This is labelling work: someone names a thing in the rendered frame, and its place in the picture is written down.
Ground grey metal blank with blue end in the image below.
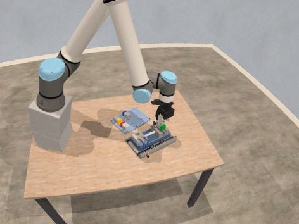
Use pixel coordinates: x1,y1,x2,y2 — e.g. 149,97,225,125
122,111,131,119

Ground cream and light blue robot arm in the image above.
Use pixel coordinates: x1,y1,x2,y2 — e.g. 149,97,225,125
36,0,177,113

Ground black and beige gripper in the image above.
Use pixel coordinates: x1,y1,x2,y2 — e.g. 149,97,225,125
155,101,175,126

